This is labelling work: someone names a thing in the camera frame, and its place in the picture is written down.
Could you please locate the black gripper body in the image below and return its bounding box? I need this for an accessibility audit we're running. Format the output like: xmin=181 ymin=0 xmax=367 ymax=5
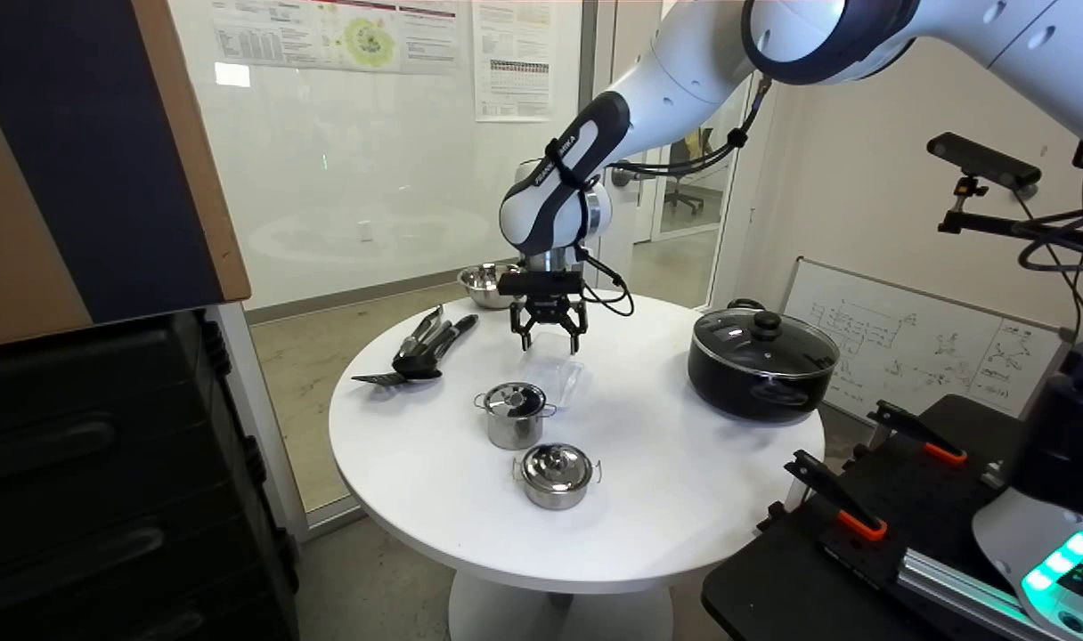
xmin=513 ymin=291 xmax=583 ymax=327

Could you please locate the steel mixing bowl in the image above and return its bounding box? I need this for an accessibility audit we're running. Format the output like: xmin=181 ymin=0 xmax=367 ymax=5
xmin=454 ymin=261 xmax=513 ymax=313

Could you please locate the glass pot lid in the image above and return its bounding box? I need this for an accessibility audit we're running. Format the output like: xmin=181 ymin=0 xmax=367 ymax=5
xmin=693 ymin=299 xmax=842 ymax=380

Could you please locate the small steel pot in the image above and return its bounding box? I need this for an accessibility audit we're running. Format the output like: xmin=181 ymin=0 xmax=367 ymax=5
xmin=473 ymin=377 xmax=555 ymax=455
xmin=511 ymin=438 xmax=604 ymax=518

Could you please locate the white framed glass door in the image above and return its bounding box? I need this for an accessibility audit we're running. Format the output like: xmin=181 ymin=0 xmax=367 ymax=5
xmin=583 ymin=0 xmax=775 ymax=299

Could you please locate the black spatula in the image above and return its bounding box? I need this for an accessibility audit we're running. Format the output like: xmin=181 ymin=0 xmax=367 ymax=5
xmin=349 ymin=343 xmax=444 ymax=393

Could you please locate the black cooking pot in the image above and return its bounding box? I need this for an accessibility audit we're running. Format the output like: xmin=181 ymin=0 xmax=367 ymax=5
xmin=683 ymin=295 xmax=843 ymax=423

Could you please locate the black office chair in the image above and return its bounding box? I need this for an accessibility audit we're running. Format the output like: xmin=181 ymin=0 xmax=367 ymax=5
xmin=662 ymin=121 xmax=718 ymax=220

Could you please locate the black orange clamp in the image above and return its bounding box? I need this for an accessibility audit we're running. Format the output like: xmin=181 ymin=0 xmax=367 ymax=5
xmin=862 ymin=397 xmax=972 ymax=470
xmin=785 ymin=444 xmax=895 ymax=548

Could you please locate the whiteboard with drawings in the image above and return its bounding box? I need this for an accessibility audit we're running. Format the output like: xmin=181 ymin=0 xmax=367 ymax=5
xmin=779 ymin=254 xmax=1070 ymax=423

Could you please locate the black breadboard table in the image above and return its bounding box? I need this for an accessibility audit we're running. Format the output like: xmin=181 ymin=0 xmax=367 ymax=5
xmin=697 ymin=393 xmax=1083 ymax=641

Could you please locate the black drawer cabinet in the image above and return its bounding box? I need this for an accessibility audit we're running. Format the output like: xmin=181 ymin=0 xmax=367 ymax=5
xmin=0 ymin=309 xmax=303 ymax=641

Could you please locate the brown cardboard box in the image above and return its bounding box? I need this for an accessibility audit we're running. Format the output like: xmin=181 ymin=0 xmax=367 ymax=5
xmin=0 ymin=0 xmax=254 ymax=353

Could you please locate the dark blue box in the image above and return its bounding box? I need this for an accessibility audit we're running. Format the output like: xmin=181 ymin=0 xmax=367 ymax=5
xmin=1007 ymin=336 xmax=1083 ymax=526

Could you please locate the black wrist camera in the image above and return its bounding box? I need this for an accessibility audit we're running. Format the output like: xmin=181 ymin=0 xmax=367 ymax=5
xmin=494 ymin=269 xmax=589 ymax=299

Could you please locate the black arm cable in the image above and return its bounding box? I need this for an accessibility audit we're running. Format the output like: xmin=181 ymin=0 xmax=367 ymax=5
xmin=545 ymin=70 xmax=777 ymax=322

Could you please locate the tall white wall poster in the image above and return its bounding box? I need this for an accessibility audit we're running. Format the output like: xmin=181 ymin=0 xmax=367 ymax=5
xmin=472 ymin=0 xmax=555 ymax=125

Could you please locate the wide wall poster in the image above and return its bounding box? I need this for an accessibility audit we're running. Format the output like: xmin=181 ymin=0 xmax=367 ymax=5
xmin=215 ymin=0 xmax=467 ymax=80

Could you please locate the black stereo camera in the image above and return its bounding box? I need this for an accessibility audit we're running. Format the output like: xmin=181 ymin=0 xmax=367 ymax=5
xmin=922 ymin=130 xmax=1045 ymax=195

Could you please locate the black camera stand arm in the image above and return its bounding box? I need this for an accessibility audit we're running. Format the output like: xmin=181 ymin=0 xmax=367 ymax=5
xmin=935 ymin=175 xmax=1083 ymax=256

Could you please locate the aluminium rail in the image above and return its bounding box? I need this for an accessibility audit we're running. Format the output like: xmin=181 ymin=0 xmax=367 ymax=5
xmin=895 ymin=545 xmax=1045 ymax=641

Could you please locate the thin black camera cable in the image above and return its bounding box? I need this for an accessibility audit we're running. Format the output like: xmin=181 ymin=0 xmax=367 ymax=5
xmin=1007 ymin=190 xmax=1083 ymax=343

